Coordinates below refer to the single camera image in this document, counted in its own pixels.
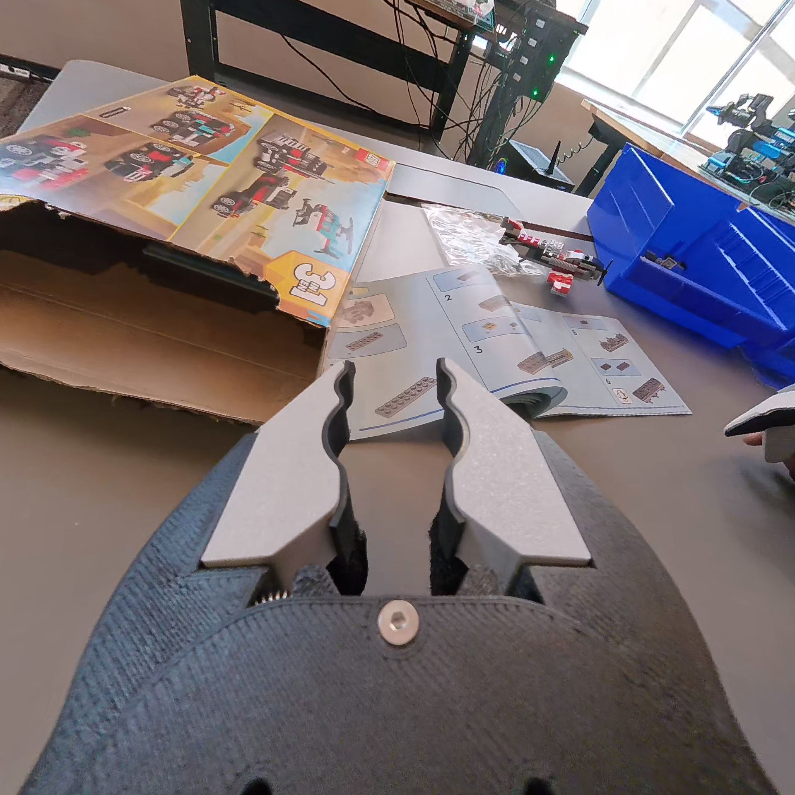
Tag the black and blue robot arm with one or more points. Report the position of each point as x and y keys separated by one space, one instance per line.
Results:
x=748 y=143

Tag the printed cardboard toy box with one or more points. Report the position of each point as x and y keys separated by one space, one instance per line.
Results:
x=205 y=161

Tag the small dark brick piece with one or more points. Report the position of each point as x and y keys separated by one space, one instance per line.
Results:
x=664 y=261

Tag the small red white brick piece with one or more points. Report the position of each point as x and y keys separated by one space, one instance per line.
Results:
x=561 y=285

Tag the black metal table frame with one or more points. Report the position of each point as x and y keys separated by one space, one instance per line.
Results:
x=323 y=31

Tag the red white brick helicopter model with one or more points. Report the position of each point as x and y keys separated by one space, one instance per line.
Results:
x=553 y=248

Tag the clear plastic bag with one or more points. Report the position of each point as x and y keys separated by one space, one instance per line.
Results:
x=466 y=239

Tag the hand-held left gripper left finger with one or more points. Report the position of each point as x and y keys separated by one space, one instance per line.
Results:
x=273 y=478

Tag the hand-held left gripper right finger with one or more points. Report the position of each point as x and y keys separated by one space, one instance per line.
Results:
x=512 y=490

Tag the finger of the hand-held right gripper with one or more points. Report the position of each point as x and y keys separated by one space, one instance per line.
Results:
x=767 y=413

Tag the brick building instruction booklet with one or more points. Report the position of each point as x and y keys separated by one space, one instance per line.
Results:
x=447 y=335

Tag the black device with green lights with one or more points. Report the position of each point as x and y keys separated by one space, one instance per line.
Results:
x=537 y=49

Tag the large blue plastic bin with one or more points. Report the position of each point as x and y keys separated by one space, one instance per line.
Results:
x=677 y=248

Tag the window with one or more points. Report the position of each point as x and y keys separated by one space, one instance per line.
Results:
x=671 y=49

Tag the grey desk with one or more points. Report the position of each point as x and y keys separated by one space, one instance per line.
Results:
x=621 y=497

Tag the white power strip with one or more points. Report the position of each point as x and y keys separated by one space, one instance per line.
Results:
x=13 y=69

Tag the wooden table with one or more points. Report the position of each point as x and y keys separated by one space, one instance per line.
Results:
x=658 y=133

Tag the black router with antenna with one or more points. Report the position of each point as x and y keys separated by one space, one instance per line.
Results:
x=537 y=164

